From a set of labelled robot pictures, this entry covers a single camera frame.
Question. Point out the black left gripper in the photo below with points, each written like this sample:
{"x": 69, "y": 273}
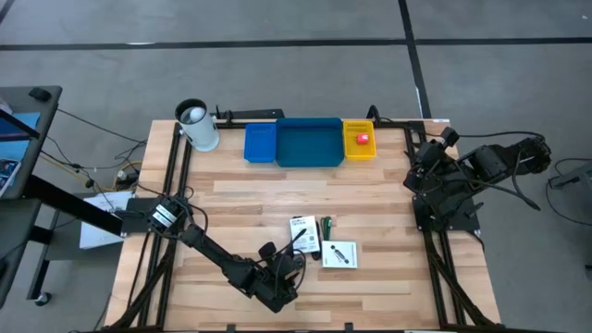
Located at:
{"x": 287, "y": 268}

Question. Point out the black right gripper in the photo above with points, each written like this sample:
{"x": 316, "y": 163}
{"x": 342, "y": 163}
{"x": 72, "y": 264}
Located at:
{"x": 430, "y": 155}

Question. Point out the white product box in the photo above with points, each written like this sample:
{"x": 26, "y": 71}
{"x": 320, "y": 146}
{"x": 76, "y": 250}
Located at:
{"x": 300, "y": 226}
{"x": 340, "y": 254}

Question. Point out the small red item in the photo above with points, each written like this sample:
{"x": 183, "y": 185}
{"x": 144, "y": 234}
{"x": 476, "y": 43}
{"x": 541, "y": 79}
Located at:
{"x": 362, "y": 139}

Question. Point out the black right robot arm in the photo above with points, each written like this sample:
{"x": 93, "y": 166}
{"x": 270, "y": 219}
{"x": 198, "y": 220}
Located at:
{"x": 490, "y": 162}

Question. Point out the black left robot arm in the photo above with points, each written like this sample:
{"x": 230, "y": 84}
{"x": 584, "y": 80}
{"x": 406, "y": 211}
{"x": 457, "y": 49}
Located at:
{"x": 217, "y": 252}

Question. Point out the large teal plastic bin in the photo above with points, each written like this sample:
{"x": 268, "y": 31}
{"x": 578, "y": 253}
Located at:
{"x": 309, "y": 142}

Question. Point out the small yellow perforated basket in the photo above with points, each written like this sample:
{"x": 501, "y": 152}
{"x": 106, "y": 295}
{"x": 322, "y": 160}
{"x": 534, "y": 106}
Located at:
{"x": 351, "y": 150}

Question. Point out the small blue perforated basket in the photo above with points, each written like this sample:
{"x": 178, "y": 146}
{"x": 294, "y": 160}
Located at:
{"x": 260, "y": 142}

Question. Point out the grey stand foot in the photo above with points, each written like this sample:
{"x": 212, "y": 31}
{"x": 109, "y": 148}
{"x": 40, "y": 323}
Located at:
{"x": 571, "y": 176}

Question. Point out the white cylindrical cup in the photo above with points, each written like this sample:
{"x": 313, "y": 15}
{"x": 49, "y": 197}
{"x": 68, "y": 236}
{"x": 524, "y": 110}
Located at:
{"x": 199, "y": 127}

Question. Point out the white paper sheets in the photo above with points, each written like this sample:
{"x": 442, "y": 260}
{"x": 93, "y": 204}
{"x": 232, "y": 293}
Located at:
{"x": 97, "y": 236}

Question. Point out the black cart stand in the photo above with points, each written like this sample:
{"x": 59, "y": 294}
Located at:
{"x": 69, "y": 205}

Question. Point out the grey side cart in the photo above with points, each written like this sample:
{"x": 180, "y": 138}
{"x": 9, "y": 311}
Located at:
{"x": 46, "y": 120}

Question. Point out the black computer mouse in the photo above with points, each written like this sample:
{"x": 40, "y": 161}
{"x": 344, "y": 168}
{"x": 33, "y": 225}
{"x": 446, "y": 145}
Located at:
{"x": 40, "y": 94}

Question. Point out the small colourful tablet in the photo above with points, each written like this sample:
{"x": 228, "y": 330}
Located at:
{"x": 7, "y": 176}

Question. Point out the blue display screen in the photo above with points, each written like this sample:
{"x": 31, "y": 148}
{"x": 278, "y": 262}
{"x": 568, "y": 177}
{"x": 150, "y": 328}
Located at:
{"x": 14, "y": 145}

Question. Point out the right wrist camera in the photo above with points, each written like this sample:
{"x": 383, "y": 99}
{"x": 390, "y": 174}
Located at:
{"x": 449, "y": 137}

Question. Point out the black bracket bar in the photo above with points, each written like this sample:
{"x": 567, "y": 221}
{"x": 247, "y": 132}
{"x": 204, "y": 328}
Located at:
{"x": 254, "y": 114}

